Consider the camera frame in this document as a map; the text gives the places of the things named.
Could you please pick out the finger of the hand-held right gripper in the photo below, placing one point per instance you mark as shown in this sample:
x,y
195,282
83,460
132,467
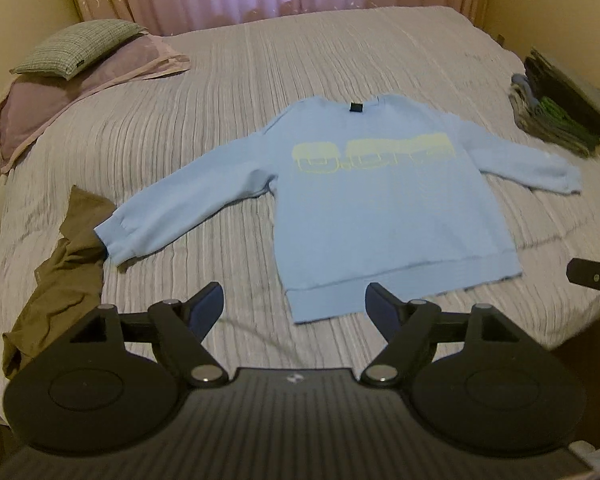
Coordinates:
x,y
592,275

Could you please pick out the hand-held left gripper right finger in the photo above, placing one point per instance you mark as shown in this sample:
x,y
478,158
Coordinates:
x,y
381,306

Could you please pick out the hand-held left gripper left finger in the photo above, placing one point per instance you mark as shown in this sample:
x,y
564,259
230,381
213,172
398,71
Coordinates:
x,y
209,306

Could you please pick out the light blue sweatshirt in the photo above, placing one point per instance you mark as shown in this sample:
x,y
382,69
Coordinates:
x,y
380,210

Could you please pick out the stack of folded clothes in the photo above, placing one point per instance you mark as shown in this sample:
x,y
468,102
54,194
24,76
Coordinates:
x,y
560,105

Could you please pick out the green checked pillow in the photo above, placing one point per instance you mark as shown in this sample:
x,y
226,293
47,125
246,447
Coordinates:
x,y
75,45

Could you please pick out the purple pillow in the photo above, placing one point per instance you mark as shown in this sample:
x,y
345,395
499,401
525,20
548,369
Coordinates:
x,y
45,100

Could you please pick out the olive brown cloth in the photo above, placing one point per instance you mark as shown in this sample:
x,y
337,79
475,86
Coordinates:
x,y
65,280

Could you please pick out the bed with striped grey blanket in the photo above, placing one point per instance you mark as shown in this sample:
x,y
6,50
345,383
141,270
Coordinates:
x,y
220,110

